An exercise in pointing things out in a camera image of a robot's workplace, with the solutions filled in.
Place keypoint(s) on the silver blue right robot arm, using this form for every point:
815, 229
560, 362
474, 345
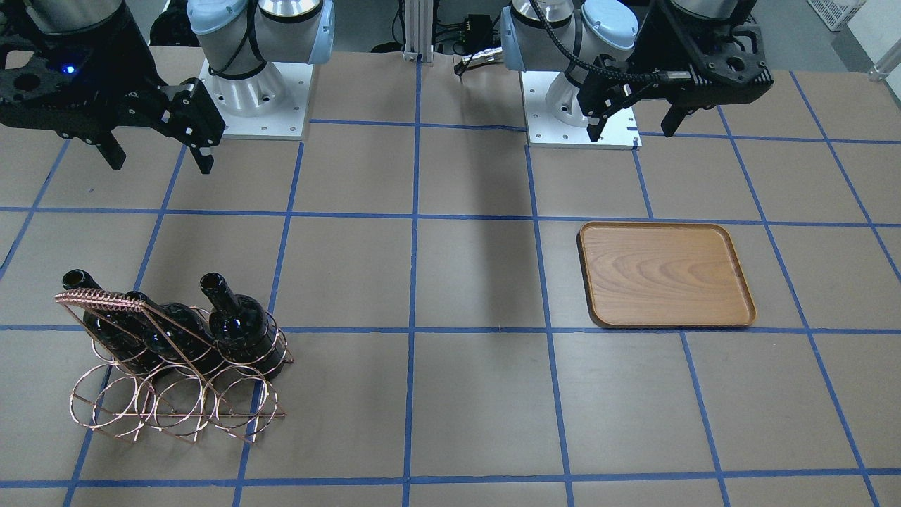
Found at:
240, 38

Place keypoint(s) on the copper wire wine basket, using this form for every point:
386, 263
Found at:
175, 398

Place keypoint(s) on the dark wine bottle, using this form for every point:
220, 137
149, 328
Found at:
175, 332
122, 335
241, 329

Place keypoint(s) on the wooden tray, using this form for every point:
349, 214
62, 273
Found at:
663, 275

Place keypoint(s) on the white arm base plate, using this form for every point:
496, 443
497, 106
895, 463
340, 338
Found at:
273, 105
619, 127

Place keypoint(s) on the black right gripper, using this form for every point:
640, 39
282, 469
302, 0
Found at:
132, 62

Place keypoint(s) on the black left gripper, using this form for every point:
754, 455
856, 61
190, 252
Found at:
611, 86

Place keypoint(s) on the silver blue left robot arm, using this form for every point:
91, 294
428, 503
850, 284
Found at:
557, 36

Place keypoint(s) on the aluminium frame post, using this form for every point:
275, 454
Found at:
418, 30

